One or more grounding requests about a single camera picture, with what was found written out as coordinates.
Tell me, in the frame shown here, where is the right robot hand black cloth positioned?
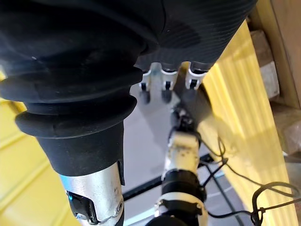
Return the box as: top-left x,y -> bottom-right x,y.
0,0 -> 257,226

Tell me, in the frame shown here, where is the left robot hand black cloth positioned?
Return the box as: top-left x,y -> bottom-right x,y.
168,87 -> 214,134

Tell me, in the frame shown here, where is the yellow metal shelf beam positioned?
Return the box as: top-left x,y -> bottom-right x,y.
201,18 -> 297,226

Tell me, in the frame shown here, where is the yellow metal shelf board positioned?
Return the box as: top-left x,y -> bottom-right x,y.
0,68 -> 79,226

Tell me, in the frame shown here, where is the grey plastic wrapped part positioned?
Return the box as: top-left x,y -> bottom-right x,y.
249,29 -> 281,101

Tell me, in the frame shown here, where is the brown plastic wrapped part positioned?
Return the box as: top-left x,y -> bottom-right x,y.
283,121 -> 301,156

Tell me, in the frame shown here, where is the brown cardboard box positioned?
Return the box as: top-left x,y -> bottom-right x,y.
248,0 -> 301,109

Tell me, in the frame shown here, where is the thin black cable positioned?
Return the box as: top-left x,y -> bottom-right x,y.
201,135 -> 301,226

